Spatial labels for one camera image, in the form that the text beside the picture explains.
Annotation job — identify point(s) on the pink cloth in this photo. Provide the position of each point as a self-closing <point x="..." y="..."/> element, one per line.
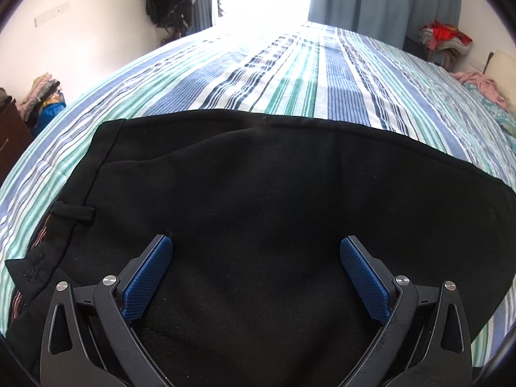
<point x="479" y="84"/>

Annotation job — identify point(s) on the pile of folded clothes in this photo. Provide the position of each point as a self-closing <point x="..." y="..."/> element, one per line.
<point x="42" y="90"/>

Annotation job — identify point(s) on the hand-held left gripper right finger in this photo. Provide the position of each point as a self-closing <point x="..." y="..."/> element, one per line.
<point x="363" y="274"/>

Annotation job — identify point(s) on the dark stool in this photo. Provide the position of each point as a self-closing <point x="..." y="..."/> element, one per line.
<point x="415" y="48"/>

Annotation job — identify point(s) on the teal patterned pillow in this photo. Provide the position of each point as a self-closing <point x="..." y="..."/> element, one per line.
<point x="479" y="103"/>
<point x="508" y="127"/>

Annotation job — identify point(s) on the blue bag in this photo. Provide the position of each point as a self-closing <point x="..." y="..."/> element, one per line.
<point x="50" y="115"/>

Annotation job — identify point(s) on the cream headboard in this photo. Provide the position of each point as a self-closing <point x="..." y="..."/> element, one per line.
<point x="502" y="68"/>

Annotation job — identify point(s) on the striped bed sheet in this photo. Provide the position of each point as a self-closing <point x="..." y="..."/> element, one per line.
<point x="282" y="80"/>

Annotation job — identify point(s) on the wide blue curtain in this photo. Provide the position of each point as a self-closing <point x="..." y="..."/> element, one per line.
<point x="383" y="0"/>

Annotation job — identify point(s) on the black pants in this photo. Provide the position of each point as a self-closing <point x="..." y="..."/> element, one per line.
<point x="258" y="189"/>

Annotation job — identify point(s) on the dark hanging bags and clothes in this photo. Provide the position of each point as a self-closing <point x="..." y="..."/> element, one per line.
<point x="169" y="0"/>

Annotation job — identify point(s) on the dark wooden cabinet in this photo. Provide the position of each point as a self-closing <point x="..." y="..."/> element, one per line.
<point x="12" y="137"/>

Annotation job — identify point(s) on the red colourful clothes pile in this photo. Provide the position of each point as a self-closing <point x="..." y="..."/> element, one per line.
<point x="445" y="36"/>

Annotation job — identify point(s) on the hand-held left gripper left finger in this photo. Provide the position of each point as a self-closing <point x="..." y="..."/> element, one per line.
<point x="149" y="274"/>

